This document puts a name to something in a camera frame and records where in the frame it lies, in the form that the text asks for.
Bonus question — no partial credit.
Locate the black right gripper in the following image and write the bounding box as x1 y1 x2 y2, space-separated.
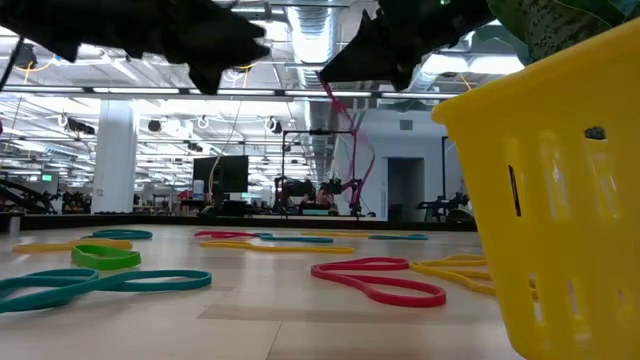
318 0 497 92

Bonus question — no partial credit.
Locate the black background equipment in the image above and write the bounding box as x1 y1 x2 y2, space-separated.
415 192 474 222

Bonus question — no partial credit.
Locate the pink held rubber band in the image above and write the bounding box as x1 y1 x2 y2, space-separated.
317 72 377 217

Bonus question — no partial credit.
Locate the white building column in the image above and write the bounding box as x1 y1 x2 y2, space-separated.
90 98 140 216

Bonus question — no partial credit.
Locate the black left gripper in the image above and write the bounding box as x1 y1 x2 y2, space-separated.
74 0 272 96

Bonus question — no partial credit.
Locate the red rubber band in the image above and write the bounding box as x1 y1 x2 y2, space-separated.
310 256 448 309
193 229 257 240

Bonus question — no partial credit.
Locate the black hanging ceiling device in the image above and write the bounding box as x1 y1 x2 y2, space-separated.
13 42 39 71

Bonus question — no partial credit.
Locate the yellow plastic basket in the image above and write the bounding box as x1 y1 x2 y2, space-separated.
431 17 640 360

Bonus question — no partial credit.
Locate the green rubber band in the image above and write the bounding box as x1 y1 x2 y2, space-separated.
70 243 143 272

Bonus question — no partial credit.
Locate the teal rubber band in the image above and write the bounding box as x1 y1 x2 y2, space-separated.
254 232 335 245
368 232 430 242
0 268 213 315
81 228 154 241

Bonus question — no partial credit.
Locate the dark background machinery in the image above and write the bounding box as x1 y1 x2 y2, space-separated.
0 178 61 215

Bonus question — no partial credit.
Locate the silver ventilation duct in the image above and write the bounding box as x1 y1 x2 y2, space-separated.
285 0 354 184

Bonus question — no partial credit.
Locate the black robot station frame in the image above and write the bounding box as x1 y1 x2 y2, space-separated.
281 128 357 217

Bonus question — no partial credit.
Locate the yellow rubber band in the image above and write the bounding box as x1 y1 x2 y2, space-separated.
409 253 497 297
299 230 372 239
199 239 355 255
13 238 134 255

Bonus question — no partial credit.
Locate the black monitor screen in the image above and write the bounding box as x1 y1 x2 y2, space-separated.
192 154 250 194

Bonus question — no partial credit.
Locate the black aluminium table frame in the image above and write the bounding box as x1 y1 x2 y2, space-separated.
0 213 480 233

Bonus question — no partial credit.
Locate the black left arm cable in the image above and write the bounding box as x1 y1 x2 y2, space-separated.
0 37 25 94

